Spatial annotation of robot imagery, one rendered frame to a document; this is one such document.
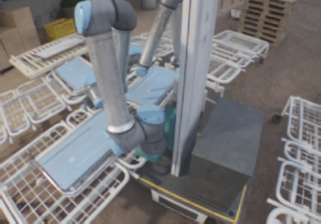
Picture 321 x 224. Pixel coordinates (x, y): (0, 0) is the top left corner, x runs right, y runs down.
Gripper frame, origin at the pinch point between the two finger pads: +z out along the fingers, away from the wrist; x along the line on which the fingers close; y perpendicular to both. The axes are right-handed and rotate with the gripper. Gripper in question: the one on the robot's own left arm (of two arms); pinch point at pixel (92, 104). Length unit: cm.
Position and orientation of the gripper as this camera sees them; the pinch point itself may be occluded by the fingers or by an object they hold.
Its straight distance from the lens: 150.5
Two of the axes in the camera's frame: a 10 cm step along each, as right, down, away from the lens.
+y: -7.5, -6.4, 1.5
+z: -2.5, 4.9, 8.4
